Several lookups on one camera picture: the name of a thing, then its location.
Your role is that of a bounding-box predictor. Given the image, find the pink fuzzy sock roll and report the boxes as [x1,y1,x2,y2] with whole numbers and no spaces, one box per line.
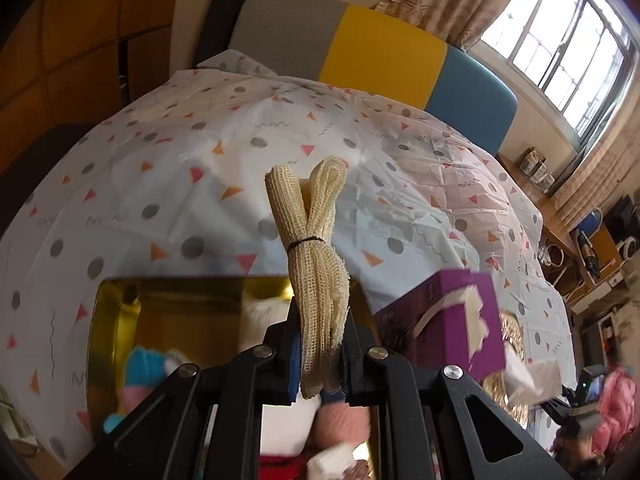
[314,391,371,450]

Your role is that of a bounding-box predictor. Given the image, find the grey yellow blue sofa back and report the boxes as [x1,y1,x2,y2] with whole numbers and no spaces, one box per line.
[229,0,518,155]

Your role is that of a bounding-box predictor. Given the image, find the boxes on desk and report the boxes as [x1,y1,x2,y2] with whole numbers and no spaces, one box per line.
[518,146,555,193]

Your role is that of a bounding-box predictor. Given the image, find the purple tissue carton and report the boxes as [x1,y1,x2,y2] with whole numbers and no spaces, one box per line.
[374,269,506,382]

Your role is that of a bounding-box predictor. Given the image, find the white foam roll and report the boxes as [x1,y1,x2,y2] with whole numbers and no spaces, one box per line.
[238,292,320,458]

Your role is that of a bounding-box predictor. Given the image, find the gold metal tin tray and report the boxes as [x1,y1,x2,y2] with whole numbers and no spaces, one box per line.
[86,275,442,480]

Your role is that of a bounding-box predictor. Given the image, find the blue pink plush toy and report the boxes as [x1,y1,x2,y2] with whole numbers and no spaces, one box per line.
[103,346,189,434]

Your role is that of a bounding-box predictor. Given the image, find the right beige curtain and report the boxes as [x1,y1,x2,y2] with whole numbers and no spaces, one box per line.
[551,107,639,231]

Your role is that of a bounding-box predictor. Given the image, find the cream mesh cloth bundle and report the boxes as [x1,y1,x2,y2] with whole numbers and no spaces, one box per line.
[265,156,349,399]

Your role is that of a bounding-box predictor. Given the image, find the blue folding chair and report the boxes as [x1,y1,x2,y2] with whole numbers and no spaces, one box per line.
[570,208,623,289]

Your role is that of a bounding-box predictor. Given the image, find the wooden wardrobe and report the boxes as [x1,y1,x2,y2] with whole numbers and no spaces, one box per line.
[1,0,176,168]

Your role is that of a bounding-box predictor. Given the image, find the pink ruffled bedding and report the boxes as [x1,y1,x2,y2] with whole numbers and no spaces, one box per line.
[592,365,637,457]

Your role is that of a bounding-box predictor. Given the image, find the red sock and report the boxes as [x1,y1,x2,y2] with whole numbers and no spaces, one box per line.
[258,455,307,480]

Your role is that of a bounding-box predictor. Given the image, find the ornate gold tissue box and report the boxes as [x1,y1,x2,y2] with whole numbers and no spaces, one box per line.
[482,310,529,429]

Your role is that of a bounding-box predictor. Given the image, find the patterned plastic tablecloth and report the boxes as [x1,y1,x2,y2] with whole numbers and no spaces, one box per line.
[1,50,576,467]

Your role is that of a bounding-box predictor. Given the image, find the black rolled mat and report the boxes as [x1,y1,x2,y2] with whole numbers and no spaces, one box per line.
[193,0,246,66]

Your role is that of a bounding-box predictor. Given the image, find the window with grille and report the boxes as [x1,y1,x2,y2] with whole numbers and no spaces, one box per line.
[478,0,636,146]

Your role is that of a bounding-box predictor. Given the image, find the wooden side desk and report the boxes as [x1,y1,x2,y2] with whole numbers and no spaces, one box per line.
[497,154,578,258]

